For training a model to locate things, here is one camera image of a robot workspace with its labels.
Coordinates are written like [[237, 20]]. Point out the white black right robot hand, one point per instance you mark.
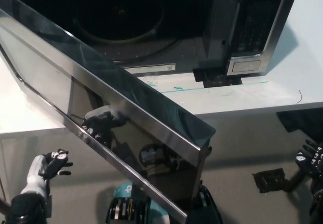
[[314, 158]]

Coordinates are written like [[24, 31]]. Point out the black ribbed robot torso block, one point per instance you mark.
[[208, 206], [123, 211]]

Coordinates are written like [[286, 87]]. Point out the black square floor plate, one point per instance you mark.
[[49, 206], [268, 181]]

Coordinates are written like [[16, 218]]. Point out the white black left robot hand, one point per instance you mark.
[[35, 176]]

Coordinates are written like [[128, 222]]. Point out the black floor mat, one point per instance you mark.
[[302, 124]]

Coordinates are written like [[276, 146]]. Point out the teal tape line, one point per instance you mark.
[[227, 86]]

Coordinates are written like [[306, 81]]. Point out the silver microwave door release button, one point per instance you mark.
[[246, 66]]

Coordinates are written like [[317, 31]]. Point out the glass microwave turntable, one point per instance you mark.
[[141, 46]]

